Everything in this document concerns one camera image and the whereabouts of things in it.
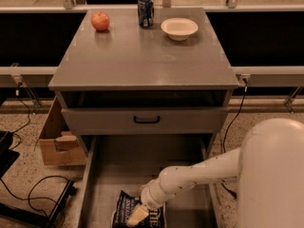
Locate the blue Kettle chip bag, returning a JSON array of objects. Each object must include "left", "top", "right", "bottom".
[{"left": 111, "top": 191, "right": 166, "bottom": 228}]

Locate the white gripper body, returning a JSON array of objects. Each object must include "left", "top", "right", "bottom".
[{"left": 141, "top": 179, "right": 167, "bottom": 210}]

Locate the blue soda can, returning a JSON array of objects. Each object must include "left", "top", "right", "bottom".
[{"left": 138, "top": 0, "right": 154, "bottom": 29}]

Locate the closed grey top drawer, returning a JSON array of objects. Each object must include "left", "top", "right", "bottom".
[{"left": 62, "top": 107, "right": 228, "bottom": 135}]

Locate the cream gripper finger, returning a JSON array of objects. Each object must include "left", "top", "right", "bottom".
[{"left": 126, "top": 204, "right": 149, "bottom": 227}]

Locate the black drawer handle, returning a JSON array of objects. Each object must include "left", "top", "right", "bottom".
[{"left": 133, "top": 116, "right": 161, "bottom": 124}]

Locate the white paper bowl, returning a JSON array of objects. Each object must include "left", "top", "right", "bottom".
[{"left": 161, "top": 18, "right": 199, "bottom": 41}]

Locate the black cable left floor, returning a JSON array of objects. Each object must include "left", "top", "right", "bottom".
[{"left": 0, "top": 174, "right": 71, "bottom": 228}]

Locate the cardboard box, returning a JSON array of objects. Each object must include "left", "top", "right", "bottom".
[{"left": 38, "top": 98, "right": 86, "bottom": 165}]

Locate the red apple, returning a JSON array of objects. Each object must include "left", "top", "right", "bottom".
[{"left": 90, "top": 11, "right": 110, "bottom": 31}]

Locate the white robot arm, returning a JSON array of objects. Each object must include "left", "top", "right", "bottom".
[{"left": 127, "top": 119, "right": 304, "bottom": 228}]

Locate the grey drawer cabinet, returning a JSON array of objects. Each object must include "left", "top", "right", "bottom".
[{"left": 49, "top": 8, "right": 238, "bottom": 149}]

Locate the black stand base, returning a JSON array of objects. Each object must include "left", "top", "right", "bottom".
[{"left": 0, "top": 180, "right": 76, "bottom": 228}]

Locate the open grey middle drawer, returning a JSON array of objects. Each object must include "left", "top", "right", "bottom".
[{"left": 76, "top": 135, "right": 222, "bottom": 228}]

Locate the black power cable right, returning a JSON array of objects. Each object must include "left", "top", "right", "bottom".
[{"left": 220, "top": 79, "right": 248, "bottom": 200}]

